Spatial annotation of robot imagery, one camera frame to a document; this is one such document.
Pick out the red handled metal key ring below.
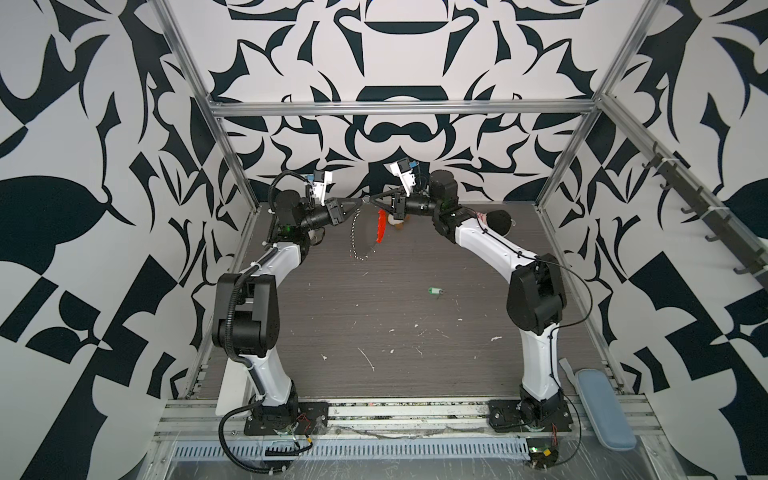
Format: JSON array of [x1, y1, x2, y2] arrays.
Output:
[[350, 206, 390, 263]]

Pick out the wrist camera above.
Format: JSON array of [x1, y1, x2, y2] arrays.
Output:
[[386, 158, 418, 196], [308, 170, 333, 206]]

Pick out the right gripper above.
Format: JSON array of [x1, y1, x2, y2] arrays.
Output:
[[372, 188, 445, 224]]

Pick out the brown white plush toy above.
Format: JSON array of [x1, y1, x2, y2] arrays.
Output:
[[387, 214, 410, 230]]

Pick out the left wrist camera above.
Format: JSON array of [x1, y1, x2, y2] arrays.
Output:
[[308, 170, 333, 206]]

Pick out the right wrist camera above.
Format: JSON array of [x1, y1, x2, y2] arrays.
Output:
[[386, 158, 418, 196]]

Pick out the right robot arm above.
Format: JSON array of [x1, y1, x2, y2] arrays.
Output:
[[369, 170, 567, 426]]

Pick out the black wall hook rail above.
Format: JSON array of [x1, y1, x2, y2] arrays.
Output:
[[640, 142, 767, 289]]

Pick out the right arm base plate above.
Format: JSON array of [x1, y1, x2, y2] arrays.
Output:
[[488, 396, 573, 433]]

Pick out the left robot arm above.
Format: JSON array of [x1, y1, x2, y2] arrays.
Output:
[[211, 191, 364, 415]]

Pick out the blue grey pad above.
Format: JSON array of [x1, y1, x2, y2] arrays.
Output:
[[559, 358, 637, 452]]

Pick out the pink plush doll black hair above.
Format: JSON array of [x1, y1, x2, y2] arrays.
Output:
[[478, 210, 516, 236]]

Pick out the black corrugated cable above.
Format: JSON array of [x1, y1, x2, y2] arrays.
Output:
[[217, 400, 313, 475]]

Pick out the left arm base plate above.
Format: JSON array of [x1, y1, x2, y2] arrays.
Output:
[[244, 401, 330, 436]]

